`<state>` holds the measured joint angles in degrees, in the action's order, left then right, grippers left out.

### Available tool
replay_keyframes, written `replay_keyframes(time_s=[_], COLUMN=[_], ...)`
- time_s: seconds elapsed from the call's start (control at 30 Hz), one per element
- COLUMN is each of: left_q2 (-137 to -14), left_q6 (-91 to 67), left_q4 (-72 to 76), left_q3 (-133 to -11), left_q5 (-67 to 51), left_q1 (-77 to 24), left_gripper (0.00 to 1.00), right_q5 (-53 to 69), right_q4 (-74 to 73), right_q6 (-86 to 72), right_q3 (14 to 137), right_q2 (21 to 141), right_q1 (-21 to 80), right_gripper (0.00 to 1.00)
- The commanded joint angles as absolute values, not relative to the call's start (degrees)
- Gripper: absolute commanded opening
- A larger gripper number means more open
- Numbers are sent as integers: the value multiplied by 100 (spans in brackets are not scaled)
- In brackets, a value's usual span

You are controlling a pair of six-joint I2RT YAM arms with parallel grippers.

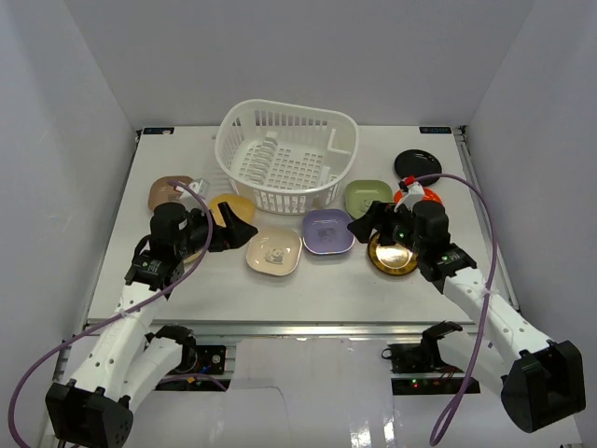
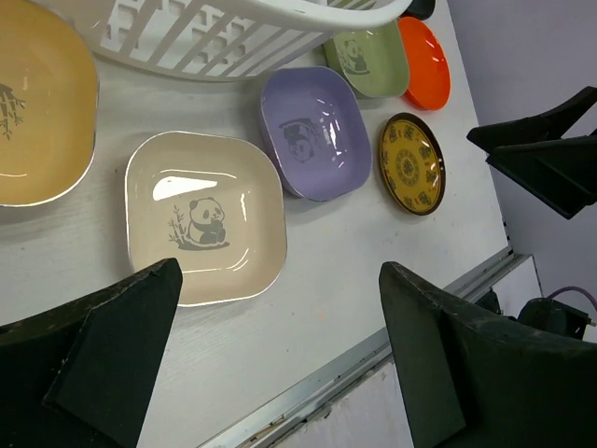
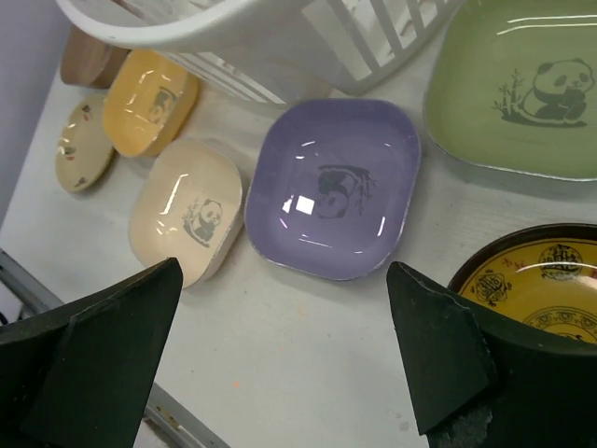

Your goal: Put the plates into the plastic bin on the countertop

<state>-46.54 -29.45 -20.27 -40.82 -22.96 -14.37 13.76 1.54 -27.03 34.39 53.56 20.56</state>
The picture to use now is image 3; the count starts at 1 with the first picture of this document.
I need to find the gold black round plate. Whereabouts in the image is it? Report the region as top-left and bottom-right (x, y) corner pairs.
(449, 223), (596, 357)

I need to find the yellow square panda plate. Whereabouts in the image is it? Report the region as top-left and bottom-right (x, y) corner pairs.
(103, 49), (201, 158)

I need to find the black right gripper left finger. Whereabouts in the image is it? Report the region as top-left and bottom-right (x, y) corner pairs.
(1, 258), (183, 447)

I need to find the cream square panda plate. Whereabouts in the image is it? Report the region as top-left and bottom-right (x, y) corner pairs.
(129, 138), (244, 288)

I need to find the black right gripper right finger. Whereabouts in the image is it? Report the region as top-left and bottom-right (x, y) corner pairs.
(386, 262), (596, 447)

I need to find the green square panda plate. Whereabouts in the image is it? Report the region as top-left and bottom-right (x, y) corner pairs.
(423, 1), (596, 181)

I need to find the white plastic slotted bin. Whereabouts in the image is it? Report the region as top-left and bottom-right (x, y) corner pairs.
(59, 0), (457, 106)

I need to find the cream round floral plate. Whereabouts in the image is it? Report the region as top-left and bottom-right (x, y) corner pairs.
(55, 93), (115, 193)

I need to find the purple square panda plate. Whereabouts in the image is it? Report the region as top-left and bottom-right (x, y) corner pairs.
(244, 99), (422, 281)

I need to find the aluminium table frame rail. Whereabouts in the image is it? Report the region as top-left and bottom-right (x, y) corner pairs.
(1, 251), (226, 447)

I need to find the brown wooden round plate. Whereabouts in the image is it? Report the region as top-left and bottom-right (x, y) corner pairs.
(60, 25), (130, 90)

